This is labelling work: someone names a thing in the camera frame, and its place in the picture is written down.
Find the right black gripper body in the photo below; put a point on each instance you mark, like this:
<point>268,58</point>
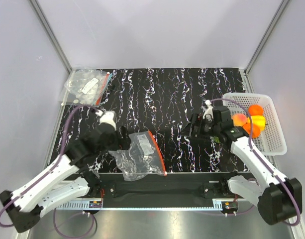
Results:
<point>205,128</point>

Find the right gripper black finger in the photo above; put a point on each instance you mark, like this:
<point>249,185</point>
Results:
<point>189,133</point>
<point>191,123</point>

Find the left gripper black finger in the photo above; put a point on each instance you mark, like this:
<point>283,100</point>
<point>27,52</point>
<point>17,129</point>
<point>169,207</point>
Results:
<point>123,132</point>
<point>124,144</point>

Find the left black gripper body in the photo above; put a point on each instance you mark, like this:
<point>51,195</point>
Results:
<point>112,145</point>

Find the clear zip bag orange zipper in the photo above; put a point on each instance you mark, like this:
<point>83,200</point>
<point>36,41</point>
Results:
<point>142,158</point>

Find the peach fruit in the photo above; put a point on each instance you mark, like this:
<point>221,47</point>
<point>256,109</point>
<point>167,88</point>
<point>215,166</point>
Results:
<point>239,119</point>

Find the orange fruit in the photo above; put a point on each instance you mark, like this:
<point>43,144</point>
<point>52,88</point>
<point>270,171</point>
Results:
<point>254,128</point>
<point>255,110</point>

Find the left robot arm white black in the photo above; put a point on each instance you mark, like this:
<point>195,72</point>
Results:
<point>65,179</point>

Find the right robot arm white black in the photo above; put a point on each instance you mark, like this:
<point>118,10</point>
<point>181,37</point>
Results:
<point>276,197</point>

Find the stack of spare zip bags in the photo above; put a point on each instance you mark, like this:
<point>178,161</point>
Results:
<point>85,87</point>

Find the black marbled table mat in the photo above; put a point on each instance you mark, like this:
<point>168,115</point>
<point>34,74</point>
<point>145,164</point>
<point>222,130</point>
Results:
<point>162,101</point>

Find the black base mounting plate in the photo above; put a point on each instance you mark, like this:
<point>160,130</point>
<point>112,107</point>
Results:
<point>174,186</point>

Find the yellow bell pepper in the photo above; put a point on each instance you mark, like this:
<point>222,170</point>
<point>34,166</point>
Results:
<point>258,120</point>

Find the white plastic mesh basket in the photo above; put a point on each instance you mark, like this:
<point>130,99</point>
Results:
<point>271,141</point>

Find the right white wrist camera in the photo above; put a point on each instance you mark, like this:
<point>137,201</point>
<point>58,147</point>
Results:
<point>207,111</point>

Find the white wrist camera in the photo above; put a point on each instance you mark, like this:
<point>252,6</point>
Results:
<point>107,117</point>
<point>207,111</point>

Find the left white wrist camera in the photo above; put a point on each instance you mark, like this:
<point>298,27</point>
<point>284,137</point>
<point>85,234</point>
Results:
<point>107,117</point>

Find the white slotted cable duct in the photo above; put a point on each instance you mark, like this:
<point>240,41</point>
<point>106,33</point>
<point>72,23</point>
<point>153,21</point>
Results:
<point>184,204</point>

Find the left aluminium frame post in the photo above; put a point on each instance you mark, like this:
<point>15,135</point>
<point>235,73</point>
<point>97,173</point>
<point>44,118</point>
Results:
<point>50,33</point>

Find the aluminium frame post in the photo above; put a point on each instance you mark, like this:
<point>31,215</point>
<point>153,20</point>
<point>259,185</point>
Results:
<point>50,33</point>
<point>268,32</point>

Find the right aluminium frame post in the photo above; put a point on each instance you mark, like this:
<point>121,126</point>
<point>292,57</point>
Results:
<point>268,32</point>

